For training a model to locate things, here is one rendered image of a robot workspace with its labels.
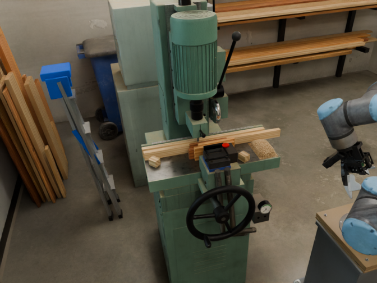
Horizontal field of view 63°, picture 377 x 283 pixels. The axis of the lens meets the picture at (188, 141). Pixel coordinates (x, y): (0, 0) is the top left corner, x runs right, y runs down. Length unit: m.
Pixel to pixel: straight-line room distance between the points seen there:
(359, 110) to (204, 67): 0.55
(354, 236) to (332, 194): 1.39
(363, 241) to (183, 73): 0.91
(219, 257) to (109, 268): 0.77
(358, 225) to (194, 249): 0.78
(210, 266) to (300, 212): 0.96
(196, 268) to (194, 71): 1.07
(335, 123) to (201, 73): 0.51
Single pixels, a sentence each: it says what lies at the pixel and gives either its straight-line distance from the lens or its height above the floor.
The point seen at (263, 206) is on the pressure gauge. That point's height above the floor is 0.68.
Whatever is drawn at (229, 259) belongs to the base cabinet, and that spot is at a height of 0.26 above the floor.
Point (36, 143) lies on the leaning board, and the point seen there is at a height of 0.55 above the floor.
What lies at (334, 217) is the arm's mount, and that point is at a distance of 1.69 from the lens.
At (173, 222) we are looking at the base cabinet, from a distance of 1.50.
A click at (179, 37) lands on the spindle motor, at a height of 1.44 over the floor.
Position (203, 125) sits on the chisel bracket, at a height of 1.06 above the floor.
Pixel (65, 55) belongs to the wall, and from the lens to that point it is 3.66.
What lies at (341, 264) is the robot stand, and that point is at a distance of 1.68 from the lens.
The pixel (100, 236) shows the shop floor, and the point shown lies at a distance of 2.40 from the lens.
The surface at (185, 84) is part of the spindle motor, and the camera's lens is 1.24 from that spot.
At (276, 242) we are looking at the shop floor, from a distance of 2.28.
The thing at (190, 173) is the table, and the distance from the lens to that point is 1.33.
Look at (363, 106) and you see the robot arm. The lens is 1.14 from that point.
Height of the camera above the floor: 1.73
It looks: 33 degrees down
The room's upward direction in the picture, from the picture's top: 3 degrees counter-clockwise
